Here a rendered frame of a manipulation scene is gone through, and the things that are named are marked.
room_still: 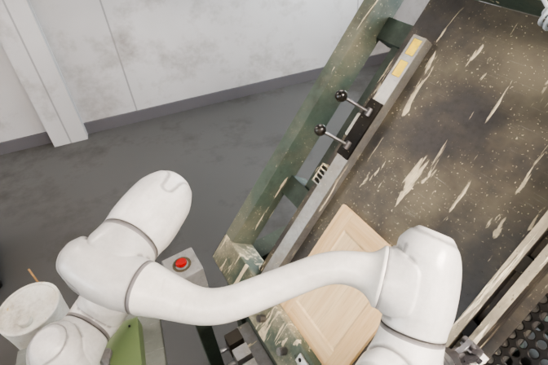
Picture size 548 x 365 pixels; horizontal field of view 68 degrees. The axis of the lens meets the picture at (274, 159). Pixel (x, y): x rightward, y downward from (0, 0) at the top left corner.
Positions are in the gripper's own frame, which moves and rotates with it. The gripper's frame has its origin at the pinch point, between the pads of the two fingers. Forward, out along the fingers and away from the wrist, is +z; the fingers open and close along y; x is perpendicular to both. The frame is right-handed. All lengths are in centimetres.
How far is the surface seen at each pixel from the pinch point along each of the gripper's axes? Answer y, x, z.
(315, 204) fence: -3, 60, 4
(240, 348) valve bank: -58, 52, 2
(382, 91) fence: 38, 62, 4
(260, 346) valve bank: -56, 50, 8
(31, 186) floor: -166, 308, -8
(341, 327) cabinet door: -25.2, 30.4, 6.8
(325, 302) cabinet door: -24.0, 39.0, 6.7
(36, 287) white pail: -135, 161, -27
